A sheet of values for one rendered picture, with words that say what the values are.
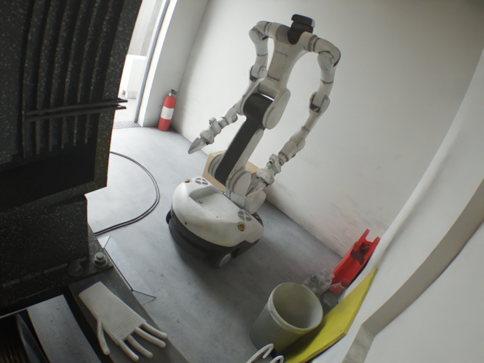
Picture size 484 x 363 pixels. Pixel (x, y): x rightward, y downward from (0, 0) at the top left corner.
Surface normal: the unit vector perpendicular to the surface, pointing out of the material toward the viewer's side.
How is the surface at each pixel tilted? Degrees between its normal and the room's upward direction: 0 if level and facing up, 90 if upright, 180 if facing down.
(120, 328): 0
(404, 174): 90
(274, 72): 96
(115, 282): 0
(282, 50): 96
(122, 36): 90
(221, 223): 35
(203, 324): 0
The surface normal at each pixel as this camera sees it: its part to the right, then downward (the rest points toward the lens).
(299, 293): -0.34, 0.30
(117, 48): 0.80, 0.51
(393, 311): -0.62, 0.18
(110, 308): 0.33, -0.82
